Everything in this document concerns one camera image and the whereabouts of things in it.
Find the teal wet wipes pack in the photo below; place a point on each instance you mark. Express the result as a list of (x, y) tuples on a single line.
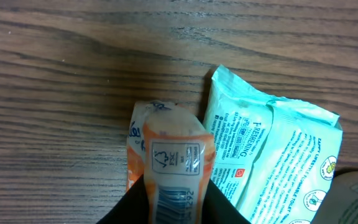
[(275, 156)]

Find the green white small bottle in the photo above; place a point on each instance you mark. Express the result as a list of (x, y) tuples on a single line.
[(340, 205)]

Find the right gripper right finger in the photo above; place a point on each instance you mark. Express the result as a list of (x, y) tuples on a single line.
[(217, 209)]

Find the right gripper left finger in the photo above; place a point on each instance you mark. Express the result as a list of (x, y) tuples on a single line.
[(132, 208)]

